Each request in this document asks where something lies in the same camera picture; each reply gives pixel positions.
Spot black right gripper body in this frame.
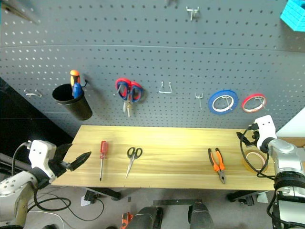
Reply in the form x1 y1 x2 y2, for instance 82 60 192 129
246 123 261 147

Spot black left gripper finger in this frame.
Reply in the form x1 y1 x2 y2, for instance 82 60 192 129
55 143 73 165
60 151 92 172

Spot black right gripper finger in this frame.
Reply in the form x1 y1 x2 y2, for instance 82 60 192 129
236 130 253 141
241 138 257 147

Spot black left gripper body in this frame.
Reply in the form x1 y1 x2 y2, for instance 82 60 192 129
48 148 72 179

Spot grey perforated pegboard wall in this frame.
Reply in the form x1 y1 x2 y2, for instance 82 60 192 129
0 0 305 139

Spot clear tape roll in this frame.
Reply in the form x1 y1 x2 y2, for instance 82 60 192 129
242 149 269 173

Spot red tape roll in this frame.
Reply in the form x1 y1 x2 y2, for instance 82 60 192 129
241 93 267 114

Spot white box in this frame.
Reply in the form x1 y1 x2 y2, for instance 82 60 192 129
275 114 305 139

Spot blue tape roll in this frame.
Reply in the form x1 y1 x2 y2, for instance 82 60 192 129
208 89 239 116

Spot black table foot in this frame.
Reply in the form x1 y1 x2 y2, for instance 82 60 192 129
226 190 261 204
87 187 122 201

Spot white paper scrap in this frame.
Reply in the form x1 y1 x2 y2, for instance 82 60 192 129
80 195 92 207

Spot black cup holder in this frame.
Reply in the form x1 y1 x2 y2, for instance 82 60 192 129
51 83 93 122

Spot black side panel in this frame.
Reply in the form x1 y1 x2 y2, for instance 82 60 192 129
0 77 73 167

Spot metal pegboard hook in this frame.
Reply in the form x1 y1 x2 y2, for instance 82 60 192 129
195 92 204 110
24 89 43 99
185 6 201 22

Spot orange and blue screwdriver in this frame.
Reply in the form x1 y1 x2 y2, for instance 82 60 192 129
70 69 83 100

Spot orange and black object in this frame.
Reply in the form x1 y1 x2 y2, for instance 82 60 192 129
121 211 134 229

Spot red and blue scissors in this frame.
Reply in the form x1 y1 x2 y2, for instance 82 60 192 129
115 77 144 118

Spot dark rounded shape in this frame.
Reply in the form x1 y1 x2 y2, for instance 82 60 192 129
188 201 215 229
125 206 164 229

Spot black flat floor bar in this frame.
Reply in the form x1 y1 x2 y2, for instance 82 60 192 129
152 198 203 207

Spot cyan plastic bin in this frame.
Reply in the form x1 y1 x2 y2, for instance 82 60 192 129
280 0 305 31

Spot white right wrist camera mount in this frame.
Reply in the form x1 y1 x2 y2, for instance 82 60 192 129
253 114 278 149

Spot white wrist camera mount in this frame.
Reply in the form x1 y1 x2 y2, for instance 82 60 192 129
253 114 278 149
27 140 58 180

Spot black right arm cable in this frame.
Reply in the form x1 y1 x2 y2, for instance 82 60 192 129
240 138 275 179

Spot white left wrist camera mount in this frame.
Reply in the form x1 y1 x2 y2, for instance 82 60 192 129
27 140 58 180

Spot red handled screwdriver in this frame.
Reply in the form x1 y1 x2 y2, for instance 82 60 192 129
99 140 109 182

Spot orange handled pliers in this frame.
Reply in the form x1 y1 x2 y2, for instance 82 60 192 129
207 147 227 185

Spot black floor cable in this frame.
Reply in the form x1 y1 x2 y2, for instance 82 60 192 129
28 188 105 222

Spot white floor cable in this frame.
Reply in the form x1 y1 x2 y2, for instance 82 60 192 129
26 209 65 229

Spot black handled scissors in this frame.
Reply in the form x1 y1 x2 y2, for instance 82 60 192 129
124 146 143 180

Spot wide wire pegboard hook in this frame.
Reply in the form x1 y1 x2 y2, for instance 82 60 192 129
158 81 173 94

